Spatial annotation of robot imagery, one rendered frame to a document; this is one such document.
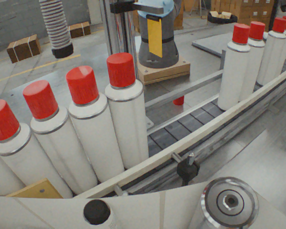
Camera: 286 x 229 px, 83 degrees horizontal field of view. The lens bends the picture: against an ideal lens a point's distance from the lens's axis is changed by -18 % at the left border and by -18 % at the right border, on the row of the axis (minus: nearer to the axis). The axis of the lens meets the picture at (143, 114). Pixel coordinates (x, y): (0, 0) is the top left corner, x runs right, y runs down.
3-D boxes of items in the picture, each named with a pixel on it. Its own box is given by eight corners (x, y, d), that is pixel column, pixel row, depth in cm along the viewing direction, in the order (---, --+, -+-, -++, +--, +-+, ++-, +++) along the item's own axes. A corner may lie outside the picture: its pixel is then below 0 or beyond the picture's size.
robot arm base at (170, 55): (149, 73, 63) (148, 45, 56) (131, 56, 73) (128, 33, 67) (187, 61, 67) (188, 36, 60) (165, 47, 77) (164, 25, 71)
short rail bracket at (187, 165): (182, 199, 34) (190, 164, 26) (173, 188, 36) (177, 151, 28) (195, 190, 35) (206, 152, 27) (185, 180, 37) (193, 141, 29)
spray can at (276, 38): (266, 89, 51) (286, 22, 37) (252, 82, 54) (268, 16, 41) (273, 84, 53) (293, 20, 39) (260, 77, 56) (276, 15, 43)
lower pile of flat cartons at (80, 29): (64, 40, 397) (61, 32, 383) (65, 35, 437) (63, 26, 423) (91, 34, 410) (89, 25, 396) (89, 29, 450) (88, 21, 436)
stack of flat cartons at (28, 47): (11, 64, 331) (5, 49, 310) (15, 56, 369) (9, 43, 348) (40, 54, 350) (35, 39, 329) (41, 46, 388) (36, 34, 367)
